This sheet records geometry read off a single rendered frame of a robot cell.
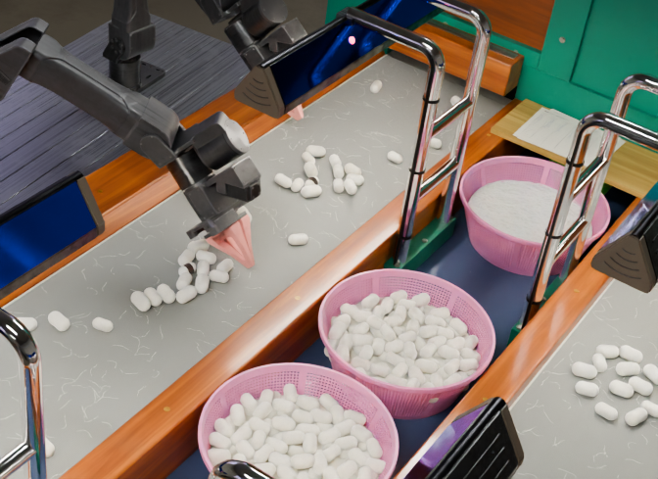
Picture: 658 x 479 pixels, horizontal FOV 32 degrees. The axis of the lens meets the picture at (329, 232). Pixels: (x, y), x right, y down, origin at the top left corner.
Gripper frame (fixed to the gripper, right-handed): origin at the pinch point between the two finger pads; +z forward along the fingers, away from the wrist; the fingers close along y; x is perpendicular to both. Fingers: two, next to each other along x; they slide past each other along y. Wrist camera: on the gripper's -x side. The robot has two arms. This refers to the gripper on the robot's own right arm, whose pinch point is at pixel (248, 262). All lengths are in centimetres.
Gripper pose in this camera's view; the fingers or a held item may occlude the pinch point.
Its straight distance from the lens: 181.1
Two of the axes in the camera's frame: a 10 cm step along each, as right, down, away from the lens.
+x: -6.5, 3.1, 7.0
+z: 5.2, 8.5, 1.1
